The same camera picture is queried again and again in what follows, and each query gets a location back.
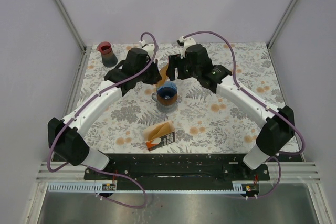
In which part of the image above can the brown paper coffee filter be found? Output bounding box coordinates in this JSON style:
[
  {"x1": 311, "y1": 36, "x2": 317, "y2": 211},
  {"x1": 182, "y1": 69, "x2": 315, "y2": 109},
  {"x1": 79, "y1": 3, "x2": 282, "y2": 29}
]
[{"x1": 156, "y1": 63, "x2": 169, "y2": 88}]

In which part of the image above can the aluminium frame rail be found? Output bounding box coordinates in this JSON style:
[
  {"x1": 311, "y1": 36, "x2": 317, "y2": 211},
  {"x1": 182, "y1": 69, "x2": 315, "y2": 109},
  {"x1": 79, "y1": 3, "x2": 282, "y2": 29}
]
[{"x1": 39, "y1": 0, "x2": 87, "y2": 53}]

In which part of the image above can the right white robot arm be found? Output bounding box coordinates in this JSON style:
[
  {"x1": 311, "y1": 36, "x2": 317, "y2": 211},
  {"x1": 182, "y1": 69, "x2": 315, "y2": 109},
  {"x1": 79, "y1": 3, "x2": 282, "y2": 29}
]
[{"x1": 166, "y1": 44, "x2": 295, "y2": 180}]

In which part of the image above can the blue cone dripper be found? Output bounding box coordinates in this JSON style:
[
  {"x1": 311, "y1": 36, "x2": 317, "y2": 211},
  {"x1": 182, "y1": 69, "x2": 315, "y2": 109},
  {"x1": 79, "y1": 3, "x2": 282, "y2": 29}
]
[{"x1": 156, "y1": 81, "x2": 178, "y2": 100}]

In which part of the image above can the clear glass carafe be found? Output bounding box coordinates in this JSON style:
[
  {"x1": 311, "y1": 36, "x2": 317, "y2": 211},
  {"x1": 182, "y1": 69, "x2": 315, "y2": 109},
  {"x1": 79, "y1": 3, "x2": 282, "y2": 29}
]
[{"x1": 152, "y1": 92, "x2": 178, "y2": 113}]

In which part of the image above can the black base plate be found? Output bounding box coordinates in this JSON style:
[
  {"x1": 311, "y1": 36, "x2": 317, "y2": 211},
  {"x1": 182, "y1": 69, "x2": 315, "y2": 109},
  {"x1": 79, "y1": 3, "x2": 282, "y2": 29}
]
[{"x1": 80, "y1": 154, "x2": 270, "y2": 189}]

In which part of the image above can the brown wooden ring holder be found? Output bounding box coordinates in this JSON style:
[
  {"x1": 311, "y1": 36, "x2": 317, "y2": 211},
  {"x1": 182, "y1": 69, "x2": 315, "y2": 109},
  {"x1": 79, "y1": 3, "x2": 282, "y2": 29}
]
[{"x1": 157, "y1": 94, "x2": 178, "y2": 106}]

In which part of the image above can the orange coffee filter box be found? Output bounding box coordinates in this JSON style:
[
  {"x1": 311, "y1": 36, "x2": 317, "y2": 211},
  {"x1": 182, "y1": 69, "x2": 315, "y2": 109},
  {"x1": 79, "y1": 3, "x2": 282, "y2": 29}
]
[{"x1": 142, "y1": 121, "x2": 175, "y2": 151}]

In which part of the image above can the white slotted cable duct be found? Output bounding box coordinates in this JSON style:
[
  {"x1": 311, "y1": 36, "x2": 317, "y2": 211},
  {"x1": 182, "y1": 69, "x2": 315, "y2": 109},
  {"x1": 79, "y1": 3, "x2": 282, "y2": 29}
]
[{"x1": 47, "y1": 182, "x2": 246, "y2": 195}]

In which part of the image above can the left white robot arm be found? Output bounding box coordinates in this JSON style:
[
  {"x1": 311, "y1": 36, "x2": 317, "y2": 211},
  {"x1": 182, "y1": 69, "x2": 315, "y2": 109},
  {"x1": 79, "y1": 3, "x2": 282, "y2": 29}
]
[{"x1": 48, "y1": 44, "x2": 161, "y2": 179}]

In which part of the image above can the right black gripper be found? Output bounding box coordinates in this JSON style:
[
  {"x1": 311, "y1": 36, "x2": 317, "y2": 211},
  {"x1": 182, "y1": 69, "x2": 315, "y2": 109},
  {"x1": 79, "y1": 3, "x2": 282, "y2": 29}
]
[{"x1": 165, "y1": 54, "x2": 200, "y2": 82}]

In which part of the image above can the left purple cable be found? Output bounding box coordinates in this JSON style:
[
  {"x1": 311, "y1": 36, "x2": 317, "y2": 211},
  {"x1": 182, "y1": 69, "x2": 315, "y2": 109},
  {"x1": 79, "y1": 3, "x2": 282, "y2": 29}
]
[{"x1": 47, "y1": 32, "x2": 159, "y2": 208}]

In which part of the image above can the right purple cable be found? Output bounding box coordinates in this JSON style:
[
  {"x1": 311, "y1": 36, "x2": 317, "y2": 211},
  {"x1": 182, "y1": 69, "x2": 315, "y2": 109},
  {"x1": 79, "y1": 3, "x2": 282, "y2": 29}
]
[{"x1": 183, "y1": 30, "x2": 307, "y2": 200}]

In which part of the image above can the purple cable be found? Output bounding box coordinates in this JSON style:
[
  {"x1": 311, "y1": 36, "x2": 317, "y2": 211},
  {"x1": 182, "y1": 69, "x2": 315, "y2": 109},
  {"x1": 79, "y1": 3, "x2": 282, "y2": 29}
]
[
  {"x1": 47, "y1": 32, "x2": 159, "y2": 208},
  {"x1": 183, "y1": 30, "x2": 307, "y2": 200}
]

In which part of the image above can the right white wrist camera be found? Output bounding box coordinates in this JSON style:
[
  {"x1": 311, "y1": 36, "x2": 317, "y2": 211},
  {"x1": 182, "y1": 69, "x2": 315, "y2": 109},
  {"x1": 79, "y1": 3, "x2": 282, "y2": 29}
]
[{"x1": 177, "y1": 36, "x2": 196, "y2": 57}]

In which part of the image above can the red topped dark flask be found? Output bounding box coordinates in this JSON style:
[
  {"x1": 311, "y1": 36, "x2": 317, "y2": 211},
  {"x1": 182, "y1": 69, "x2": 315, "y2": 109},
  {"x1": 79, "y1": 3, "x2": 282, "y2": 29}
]
[{"x1": 97, "y1": 41, "x2": 118, "y2": 68}]

